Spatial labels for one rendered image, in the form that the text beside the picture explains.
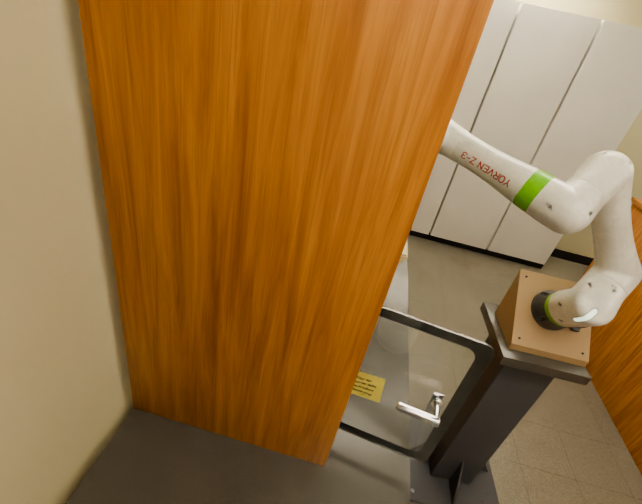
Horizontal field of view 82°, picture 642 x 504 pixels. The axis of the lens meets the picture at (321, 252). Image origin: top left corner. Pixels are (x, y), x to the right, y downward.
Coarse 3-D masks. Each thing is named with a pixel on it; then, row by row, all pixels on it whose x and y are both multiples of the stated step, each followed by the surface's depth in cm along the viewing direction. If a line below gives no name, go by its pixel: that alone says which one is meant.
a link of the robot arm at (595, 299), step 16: (576, 288) 120; (592, 288) 116; (608, 288) 116; (560, 304) 124; (576, 304) 116; (592, 304) 114; (608, 304) 114; (560, 320) 126; (576, 320) 119; (592, 320) 114; (608, 320) 114
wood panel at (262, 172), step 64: (128, 0) 46; (192, 0) 44; (256, 0) 43; (320, 0) 42; (384, 0) 41; (448, 0) 40; (128, 64) 50; (192, 64) 48; (256, 64) 47; (320, 64) 45; (384, 64) 44; (448, 64) 43; (128, 128) 54; (192, 128) 52; (256, 128) 51; (320, 128) 49; (384, 128) 47; (128, 192) 60; (192, 192) 58; (256, 192) 56; (320, 192) 54; (384, 192) 52; (128, 256) 67; (192, 256) 64; (256, 256) 62; (320, 256) 59; (384, 256) 57; (128, 320) 76; (192, 320) 72; (256, 320) 69; (320, 320) 66; (192, 384) 82; (256, 384) 78; (320, 384) 74; (320, 448) 85
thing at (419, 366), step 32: (384, 320) 72; (416, 320) 70; (384, 352) 76; (416, 352) 73; (448, 352) 71; (480, 352) 69; (384, 384) 80; (416, 384) 77; (448, 384) 75; (352, 416) 88; (384, 416) 85; (448, 416) 79; (416, 448) 87
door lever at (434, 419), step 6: (432, 402) 78; (438, 402) 77; (396, 408) 75; (402, 408) 75; (408, 408) 75; (414, 408) 75; (438, 408) 77; (408, 414) 75; (414, 414) 75; (420, 414) 74; (426, 414) 75; (432, 414) 75; (438, 414) 75; (426, 420) 74; (432, 420) 74; (438, 420) 74; (438, 426) 74
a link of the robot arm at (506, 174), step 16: (448, 128) 112; (448, 144) 112; (464, 144) 110; (480, 144) 108; (464, 160) 110; (480, 160) 107; (496, 160) 105; (512, 160) 104; (480, 176) 110; (496, 176) 105; (512, 176) 102; (528, 176) 100; (512, 192) 102
